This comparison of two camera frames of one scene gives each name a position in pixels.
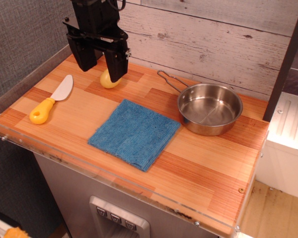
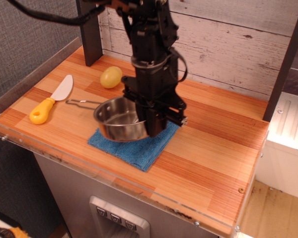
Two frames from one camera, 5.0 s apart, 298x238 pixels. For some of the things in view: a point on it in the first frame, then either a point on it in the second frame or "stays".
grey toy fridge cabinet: x=71 y=189 stays
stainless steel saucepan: x=206 y=108 → x=117 y=117
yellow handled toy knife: x=40 y=115 stays
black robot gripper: x=96 y=23 → x=156 y=84
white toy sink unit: x=284 y=165 stays
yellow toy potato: x=106 y=80 stays
